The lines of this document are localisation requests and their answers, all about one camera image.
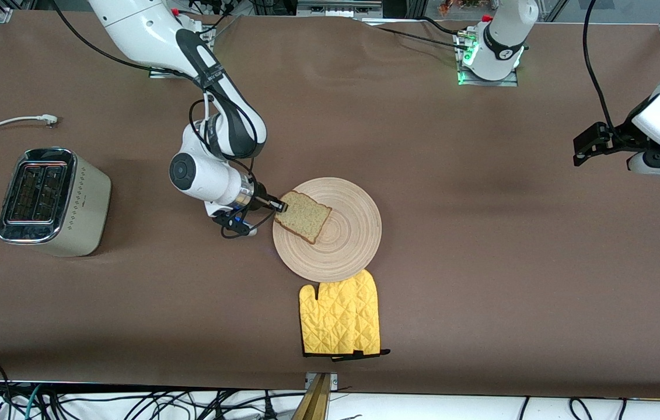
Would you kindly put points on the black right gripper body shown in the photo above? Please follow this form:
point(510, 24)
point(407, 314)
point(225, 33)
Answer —
point(260, 197)

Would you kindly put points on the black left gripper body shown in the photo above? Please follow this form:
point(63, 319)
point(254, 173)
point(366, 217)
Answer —
point(617, 142)

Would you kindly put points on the brown bread slice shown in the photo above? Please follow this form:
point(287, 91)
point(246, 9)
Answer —
point(305, 217)

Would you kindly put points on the round wooden plate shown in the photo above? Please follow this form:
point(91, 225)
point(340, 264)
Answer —
point(347, 245)

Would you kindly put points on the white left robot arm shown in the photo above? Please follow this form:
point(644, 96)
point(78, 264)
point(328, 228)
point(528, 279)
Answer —
point(502, 41)

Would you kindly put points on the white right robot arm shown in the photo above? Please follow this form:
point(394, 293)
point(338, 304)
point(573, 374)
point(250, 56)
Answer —
point(143, 29)

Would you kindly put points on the cream and chrome toaster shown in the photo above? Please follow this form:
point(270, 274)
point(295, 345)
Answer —
point(81, 204)

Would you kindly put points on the yellow quilted oven mitt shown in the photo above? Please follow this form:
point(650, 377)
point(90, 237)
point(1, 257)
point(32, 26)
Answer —
point(330, 321)
point(369, 315)

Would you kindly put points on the brown table cover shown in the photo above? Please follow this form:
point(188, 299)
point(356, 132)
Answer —
point(481, 233)

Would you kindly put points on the orange background item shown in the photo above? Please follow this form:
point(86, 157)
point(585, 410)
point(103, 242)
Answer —
point(464, 7)

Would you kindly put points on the brass coloured bar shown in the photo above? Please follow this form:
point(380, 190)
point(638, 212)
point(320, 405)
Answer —
point(315, 402)

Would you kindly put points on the grey power strip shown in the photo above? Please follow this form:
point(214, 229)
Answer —
point(338, 9)

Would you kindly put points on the small metal bracket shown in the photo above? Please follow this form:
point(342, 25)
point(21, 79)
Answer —
point(334, 382)

